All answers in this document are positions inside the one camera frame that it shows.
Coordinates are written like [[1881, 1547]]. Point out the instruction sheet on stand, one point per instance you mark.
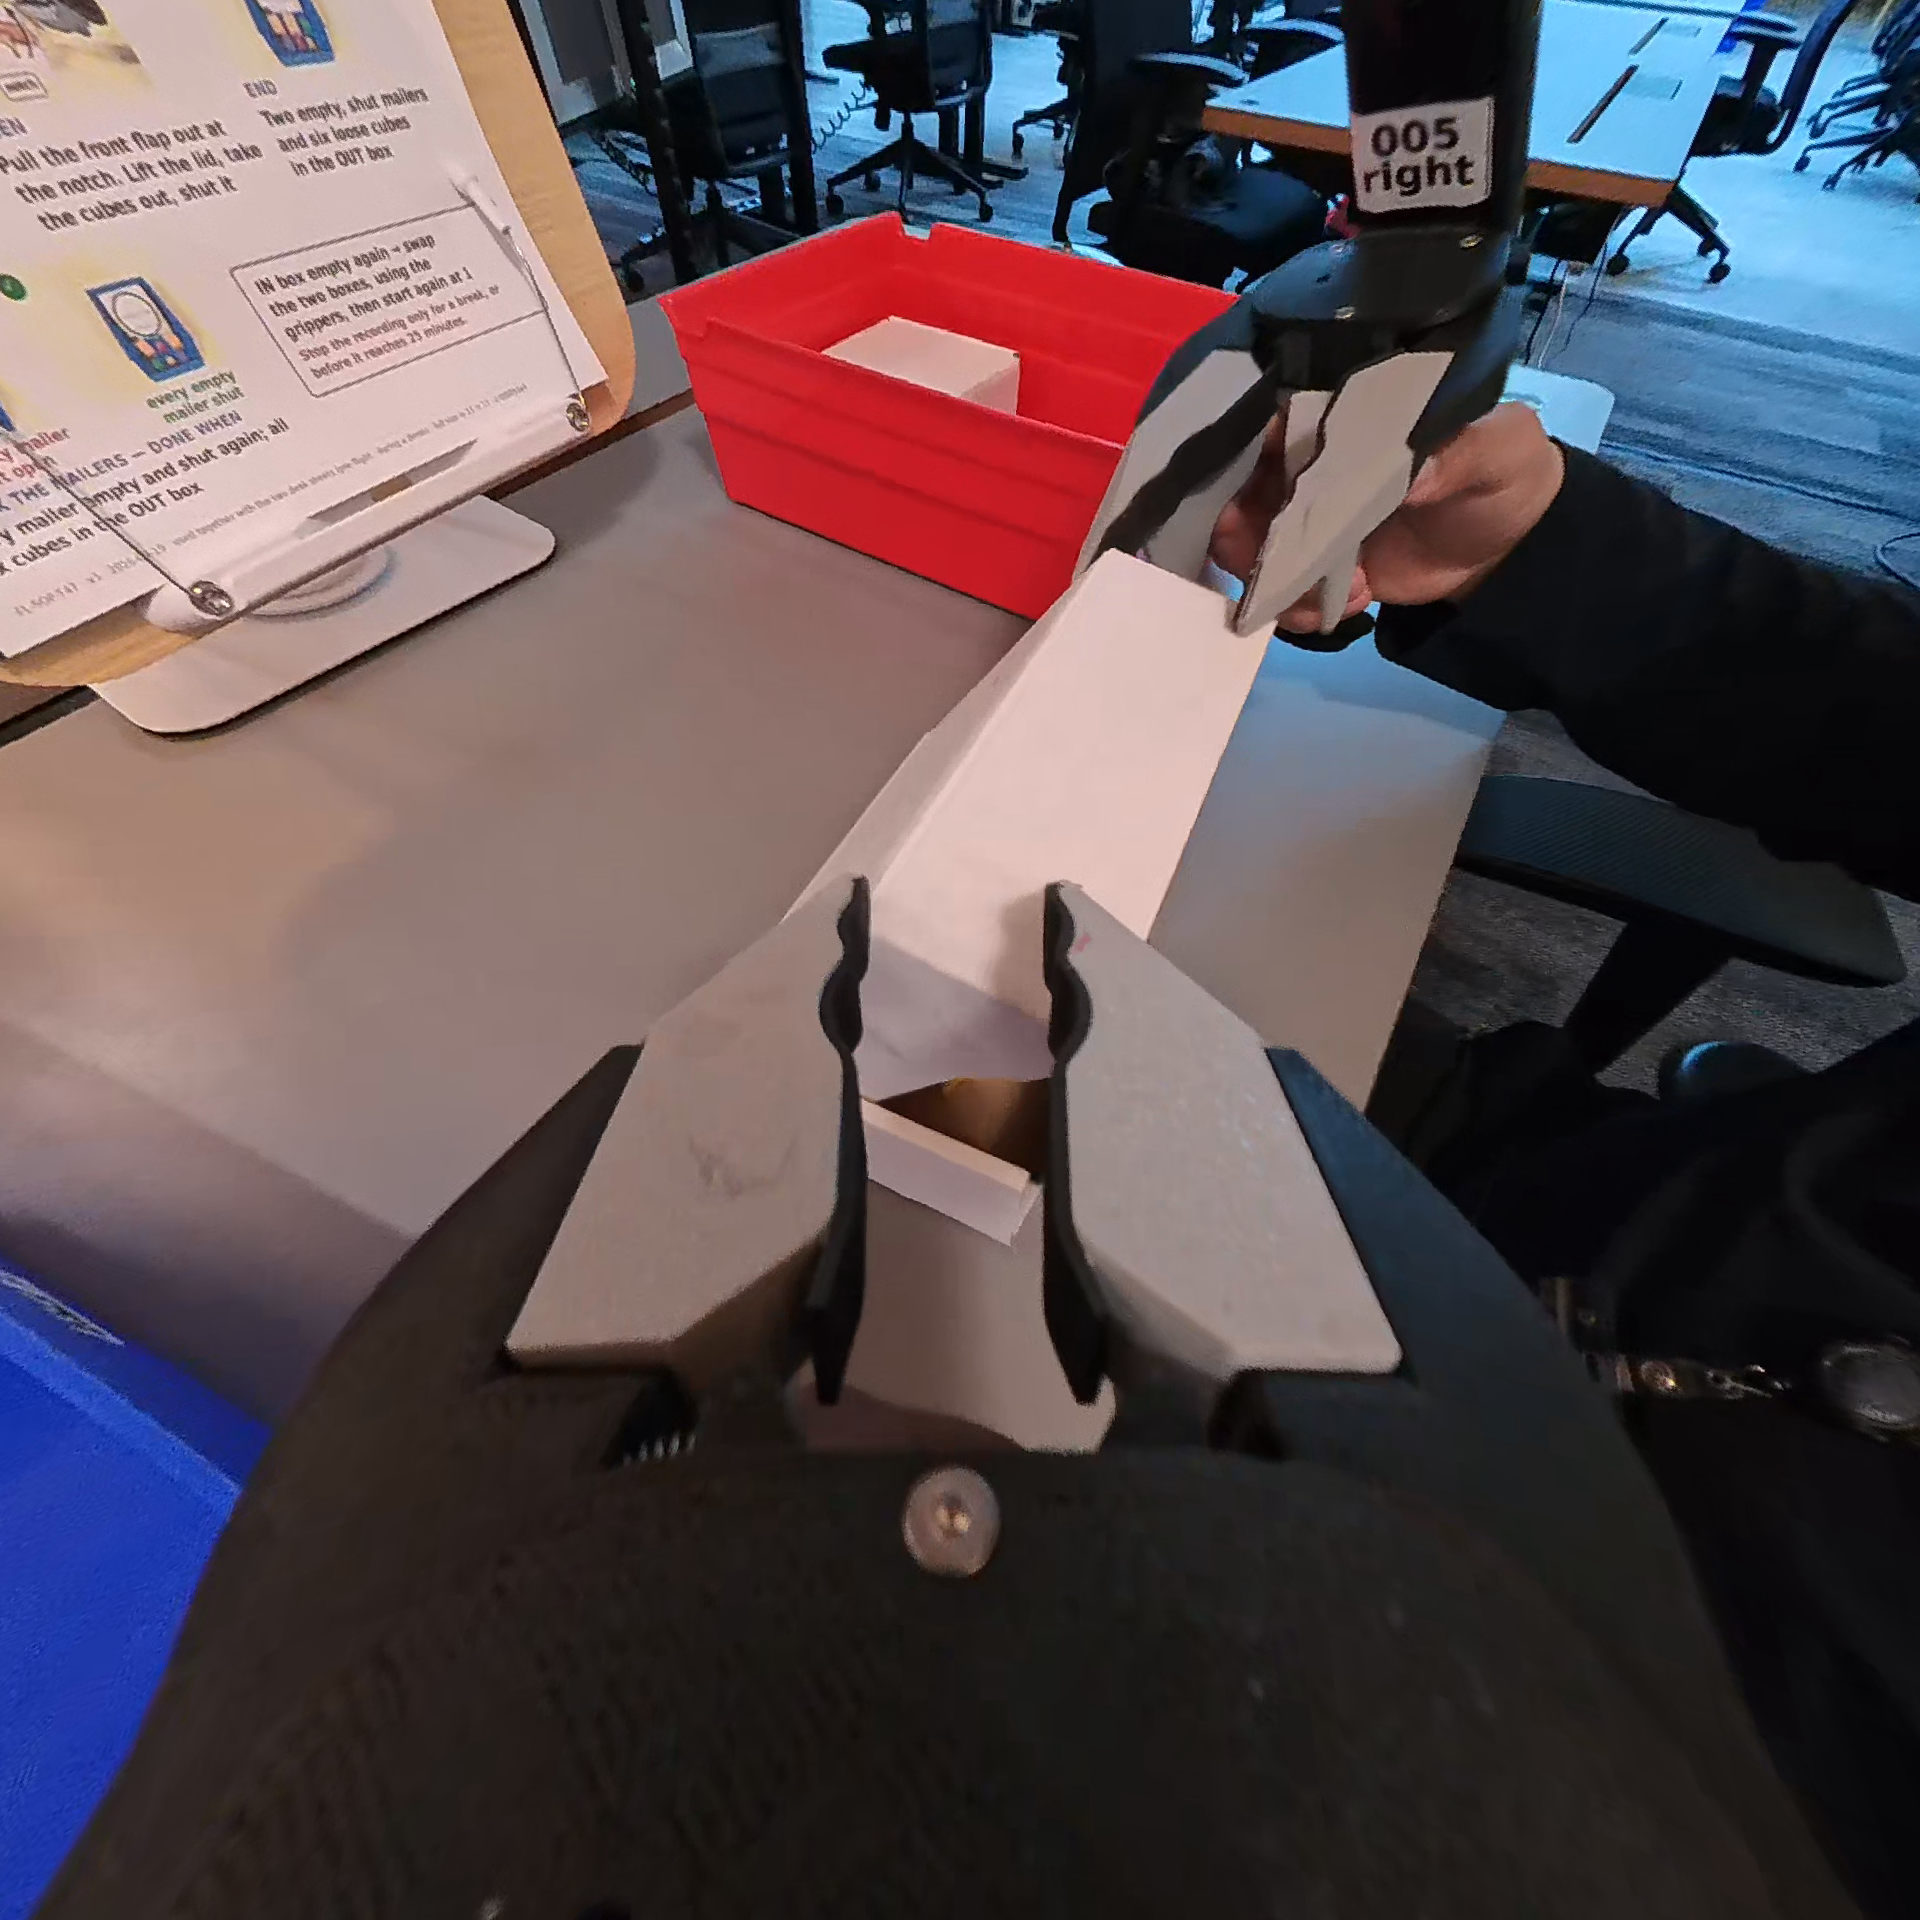
[[580, 225]]

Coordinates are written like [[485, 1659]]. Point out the blue plastic bin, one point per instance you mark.
[[87, 1574]]

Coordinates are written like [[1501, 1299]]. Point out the black badge reel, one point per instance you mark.
[[1860, 1385]]

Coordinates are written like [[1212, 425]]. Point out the white cardboard box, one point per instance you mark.
[[929, 366], [1084, 752]]

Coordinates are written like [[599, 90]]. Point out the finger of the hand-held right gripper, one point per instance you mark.
[[1212, 507], [1193, 399]]

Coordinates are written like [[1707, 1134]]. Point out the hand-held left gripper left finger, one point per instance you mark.
[[705, 1203]]

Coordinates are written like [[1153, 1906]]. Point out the person's right forearm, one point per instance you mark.
[[1720, 674]]

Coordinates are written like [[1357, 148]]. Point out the wooden-edged table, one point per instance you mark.
[[1576, 106]]

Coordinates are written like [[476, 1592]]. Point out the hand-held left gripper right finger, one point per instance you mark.
[[1212, 1203]]

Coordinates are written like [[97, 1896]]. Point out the red plastic bin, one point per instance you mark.
[[901, 484]]

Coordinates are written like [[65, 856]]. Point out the row of black chairs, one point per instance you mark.
[[929, 90]]

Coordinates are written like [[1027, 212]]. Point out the person's right hand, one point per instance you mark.
[[1477, 510]]

